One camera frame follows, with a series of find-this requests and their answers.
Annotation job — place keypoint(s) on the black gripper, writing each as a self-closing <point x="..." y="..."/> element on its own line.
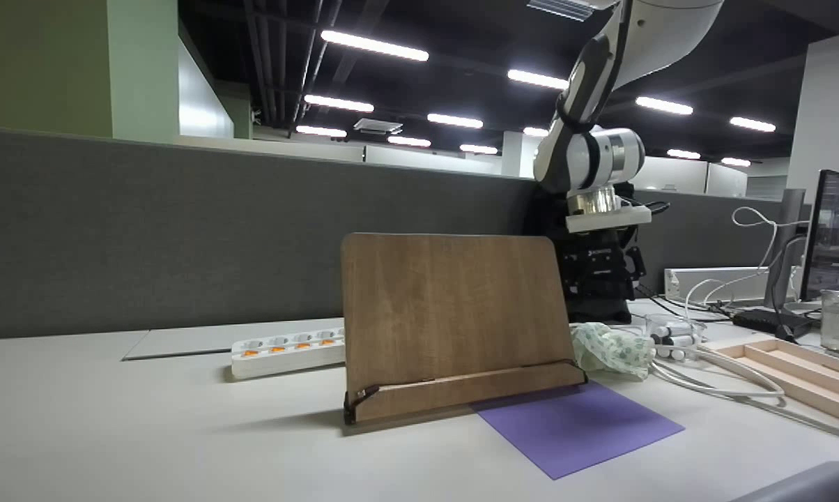
<point x="601" y="268"/>

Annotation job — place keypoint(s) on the clear plastic bag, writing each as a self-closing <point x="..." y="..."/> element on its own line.
<point x="614" y="351"/>

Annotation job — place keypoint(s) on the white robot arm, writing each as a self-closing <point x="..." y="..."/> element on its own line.
<point x="614" y="148"/>

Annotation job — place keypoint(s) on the wooden book stand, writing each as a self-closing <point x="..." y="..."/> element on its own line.
<point x="446" y="309"/>

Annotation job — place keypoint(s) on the computer monitor with stand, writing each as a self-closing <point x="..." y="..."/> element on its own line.
<point x="837" y="233"/>

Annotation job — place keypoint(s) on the white rectangular box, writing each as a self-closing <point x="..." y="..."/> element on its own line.
<point x="714" y="284"/>

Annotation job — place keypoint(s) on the purple paper sheet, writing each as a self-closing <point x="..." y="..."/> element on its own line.
<point x="576" y="430"/>

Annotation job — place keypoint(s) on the fluorescent ceiling light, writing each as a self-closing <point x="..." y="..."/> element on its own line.
<point x="375" y="45"/>
<point x="533" y="79"/>
<point x="322" y="132"/>
<point x="753" y="125"/>
<point x="410" y="141"/>
<point x="665" y="108"/>
<point x="455" y="122"/>
<point x="339" y="105"/>

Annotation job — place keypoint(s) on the ceiling air vent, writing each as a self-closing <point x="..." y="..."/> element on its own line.
<point x="562" y="8"/>

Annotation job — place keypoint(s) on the white power strip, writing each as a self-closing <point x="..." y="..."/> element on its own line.
<point x="287" y="352"/>

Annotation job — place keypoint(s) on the gray partition panel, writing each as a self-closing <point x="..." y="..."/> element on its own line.
<point x="156" y="233"/>

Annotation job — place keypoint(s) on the light wooden frame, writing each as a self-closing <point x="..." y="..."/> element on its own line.
<point x="798" y="373"/>

